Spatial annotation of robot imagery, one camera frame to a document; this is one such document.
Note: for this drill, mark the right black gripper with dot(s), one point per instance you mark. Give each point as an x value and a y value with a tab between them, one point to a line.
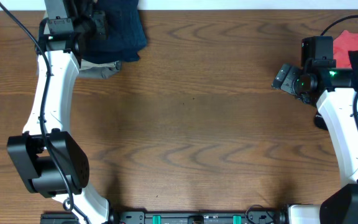
293	72

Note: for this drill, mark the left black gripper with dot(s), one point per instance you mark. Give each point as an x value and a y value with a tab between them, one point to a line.
100	20

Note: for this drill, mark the dark blue denim shorts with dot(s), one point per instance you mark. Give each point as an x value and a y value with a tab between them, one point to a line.
126	36

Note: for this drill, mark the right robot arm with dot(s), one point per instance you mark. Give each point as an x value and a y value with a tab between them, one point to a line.
333	92

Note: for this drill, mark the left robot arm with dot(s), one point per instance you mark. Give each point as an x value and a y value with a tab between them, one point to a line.
47	158

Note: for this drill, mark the folded khaki trousers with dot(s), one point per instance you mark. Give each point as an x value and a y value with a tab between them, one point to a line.
99	70

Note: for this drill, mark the red garment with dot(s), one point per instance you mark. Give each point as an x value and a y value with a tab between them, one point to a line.
342	45

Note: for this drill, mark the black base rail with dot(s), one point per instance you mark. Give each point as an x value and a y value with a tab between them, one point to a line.
251	216

